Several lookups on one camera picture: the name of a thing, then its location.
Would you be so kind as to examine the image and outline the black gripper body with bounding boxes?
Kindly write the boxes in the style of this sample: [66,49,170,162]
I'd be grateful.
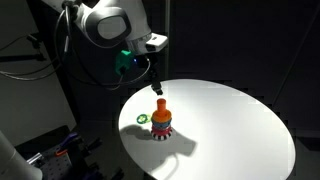
[134,53,157,69]

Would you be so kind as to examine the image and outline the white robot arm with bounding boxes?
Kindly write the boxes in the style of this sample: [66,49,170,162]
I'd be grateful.
[61,0,168,90]

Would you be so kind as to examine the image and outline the orange stacking rod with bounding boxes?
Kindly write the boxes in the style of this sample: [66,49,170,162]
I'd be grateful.
[157,98,167,116]

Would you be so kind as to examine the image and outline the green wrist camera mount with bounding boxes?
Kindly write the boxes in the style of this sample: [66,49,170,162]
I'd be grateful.
[115,50,134,75]

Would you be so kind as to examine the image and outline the orange bumpy ring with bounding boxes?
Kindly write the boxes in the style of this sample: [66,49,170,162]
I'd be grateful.
[151,108,173,124]

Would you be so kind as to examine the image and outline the green gear ring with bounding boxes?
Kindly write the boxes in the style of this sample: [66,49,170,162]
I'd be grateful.
[136,113,152,124]

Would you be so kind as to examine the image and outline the blue stacking ring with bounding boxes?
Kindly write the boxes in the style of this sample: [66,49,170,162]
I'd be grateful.
[151,119,172,129]

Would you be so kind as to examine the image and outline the red stacking ring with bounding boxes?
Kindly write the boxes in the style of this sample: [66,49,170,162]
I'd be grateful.
[151,125,173,136]

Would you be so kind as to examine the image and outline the large black white striped ring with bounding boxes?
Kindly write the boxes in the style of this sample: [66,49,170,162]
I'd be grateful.
[150,129,174,142]

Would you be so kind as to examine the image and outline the white round pedestal table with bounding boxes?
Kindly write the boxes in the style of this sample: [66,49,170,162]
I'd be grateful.
[118,79,296,180]

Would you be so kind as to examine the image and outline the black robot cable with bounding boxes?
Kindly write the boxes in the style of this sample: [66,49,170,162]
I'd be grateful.
[53,4,152,92]

